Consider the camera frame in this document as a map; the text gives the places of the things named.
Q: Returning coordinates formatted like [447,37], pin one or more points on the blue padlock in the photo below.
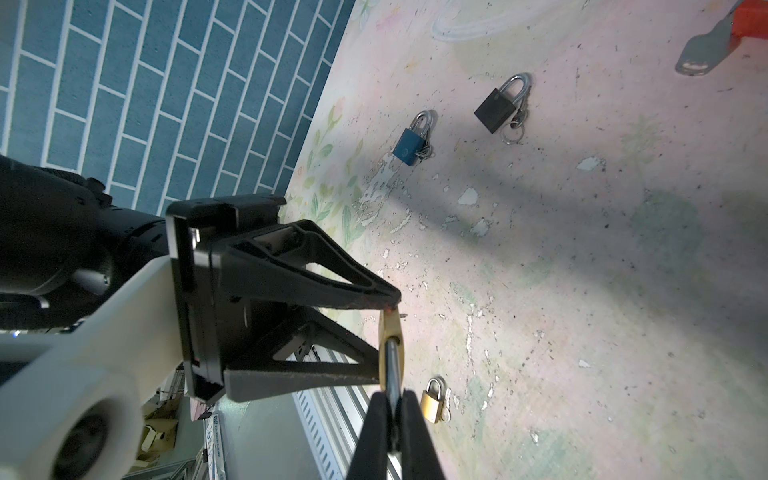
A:
[414,144]

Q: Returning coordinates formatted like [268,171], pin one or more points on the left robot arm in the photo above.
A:
[66,248]

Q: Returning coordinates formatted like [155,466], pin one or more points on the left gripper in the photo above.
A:
[227,251]

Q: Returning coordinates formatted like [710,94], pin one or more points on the black padlock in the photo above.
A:
[505,108]

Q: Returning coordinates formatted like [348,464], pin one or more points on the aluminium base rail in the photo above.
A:
[311,434]

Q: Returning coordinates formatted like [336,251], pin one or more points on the red padlock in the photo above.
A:
[702,53]

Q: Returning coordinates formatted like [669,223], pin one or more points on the small brass padlock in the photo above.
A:
[433,401]

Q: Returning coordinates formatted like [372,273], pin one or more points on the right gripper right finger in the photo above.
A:
[419,460]

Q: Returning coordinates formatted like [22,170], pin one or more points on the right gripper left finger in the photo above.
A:
[370,459]

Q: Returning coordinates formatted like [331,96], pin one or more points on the large brass padlock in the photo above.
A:
[391,356]

